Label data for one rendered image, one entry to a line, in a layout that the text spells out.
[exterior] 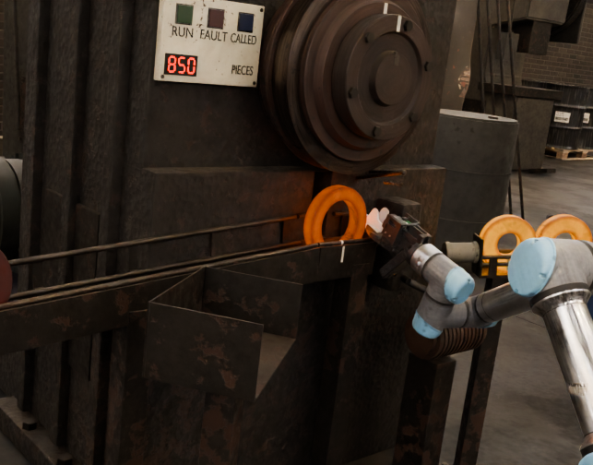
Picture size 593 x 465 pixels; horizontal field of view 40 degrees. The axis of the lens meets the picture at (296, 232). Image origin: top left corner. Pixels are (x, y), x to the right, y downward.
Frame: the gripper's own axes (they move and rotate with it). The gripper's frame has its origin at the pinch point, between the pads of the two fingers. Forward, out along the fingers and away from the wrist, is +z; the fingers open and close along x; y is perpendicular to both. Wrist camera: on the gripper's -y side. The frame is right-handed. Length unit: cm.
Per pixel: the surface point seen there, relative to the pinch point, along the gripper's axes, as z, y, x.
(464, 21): 259, -9, -337
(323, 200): -1.4, 7.2, 19.0
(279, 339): -32, -4, 50
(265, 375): -43, -3, 62
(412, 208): -4.5, 5.4, -10.8
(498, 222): -15.7, 6.7, -33.4
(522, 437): -34, -68, -76
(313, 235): -4.1, -0.8, 21.0
